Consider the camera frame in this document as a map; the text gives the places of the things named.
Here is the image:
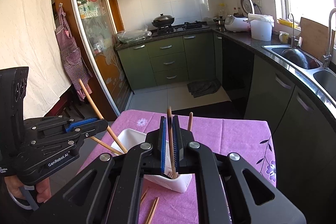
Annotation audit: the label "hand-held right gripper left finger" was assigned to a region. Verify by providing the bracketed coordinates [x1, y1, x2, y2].
[30, 116, 170, 224]

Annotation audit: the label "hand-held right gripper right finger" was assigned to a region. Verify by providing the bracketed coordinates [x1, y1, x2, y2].
[172, 115, 307, 224]

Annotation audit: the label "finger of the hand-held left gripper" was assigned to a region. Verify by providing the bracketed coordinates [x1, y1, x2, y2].
[63, 116, 101, 134]
[67, 119, 109, 147]

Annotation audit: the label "white plastic utensil holder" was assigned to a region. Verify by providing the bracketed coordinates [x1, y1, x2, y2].
[110, 128, 196, 193]

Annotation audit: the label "person's left hand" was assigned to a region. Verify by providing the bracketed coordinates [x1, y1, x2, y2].
[5, 177, 52, 203]

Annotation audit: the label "dark wooden chair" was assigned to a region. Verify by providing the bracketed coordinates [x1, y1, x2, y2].
[62, 88, 84, 119]

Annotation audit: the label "pink floral tablecloth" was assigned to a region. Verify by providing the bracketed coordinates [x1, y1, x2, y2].
[76, 109, 277, 224]

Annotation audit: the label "dark floor rag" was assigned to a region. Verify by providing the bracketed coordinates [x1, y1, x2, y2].
[187, 79, 222, 98]

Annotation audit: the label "checked purple apron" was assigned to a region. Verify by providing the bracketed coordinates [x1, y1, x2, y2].
[55, 6, 93, 101]

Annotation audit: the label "frosted glass sliding door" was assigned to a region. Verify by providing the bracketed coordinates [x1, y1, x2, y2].
[66, 0, 132, 119]

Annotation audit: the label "green base cabinets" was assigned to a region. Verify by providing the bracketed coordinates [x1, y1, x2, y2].
[213, 32, 336, 224]
[117, 32, 223, 90]

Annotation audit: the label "clear plastic bag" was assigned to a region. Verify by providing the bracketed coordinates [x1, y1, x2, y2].
[117, 29, 152, 43]

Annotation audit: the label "white hanging sheet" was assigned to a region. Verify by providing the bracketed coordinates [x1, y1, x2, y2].
[0, 0, 72, 121]

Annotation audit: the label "black gas stove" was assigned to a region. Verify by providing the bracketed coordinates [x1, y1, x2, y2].
[152, 21, 210, 36]

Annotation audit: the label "black wok with lid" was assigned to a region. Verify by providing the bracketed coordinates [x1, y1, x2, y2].
[152, 13, 175, 28]

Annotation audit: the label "black stone countertop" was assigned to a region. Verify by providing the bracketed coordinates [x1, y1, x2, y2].
[115, 25, 336, 119]

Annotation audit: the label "white rice cooker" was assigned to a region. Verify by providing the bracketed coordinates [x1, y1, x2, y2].
[224, 15, 250, 32]

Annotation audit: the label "white plastic bucket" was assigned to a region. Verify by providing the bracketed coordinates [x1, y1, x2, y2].
[247, 13, 275, 41]

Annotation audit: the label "dark wok in sink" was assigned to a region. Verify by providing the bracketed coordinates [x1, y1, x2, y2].
[281, 47, 315, 69]

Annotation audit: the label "round silver cooker lid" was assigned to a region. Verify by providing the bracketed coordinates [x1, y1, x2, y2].
[240, 0, 256, 17]

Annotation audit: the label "small steel faucet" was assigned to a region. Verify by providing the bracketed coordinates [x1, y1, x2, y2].
[287, 13, 296, 47]

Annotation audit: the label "yellow drain basket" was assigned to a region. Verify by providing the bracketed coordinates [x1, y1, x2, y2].
[278, 18, 298, 28]

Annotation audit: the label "steel double sink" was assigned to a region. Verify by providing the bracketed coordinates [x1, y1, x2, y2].
[262, 44, 336, 102]

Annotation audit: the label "wooden cutting board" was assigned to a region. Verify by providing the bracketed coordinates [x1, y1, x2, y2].
[299, 17, 336, 62]

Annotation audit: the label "tall steel faucet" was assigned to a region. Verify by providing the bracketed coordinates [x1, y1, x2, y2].
[322, 8, 336, 69]

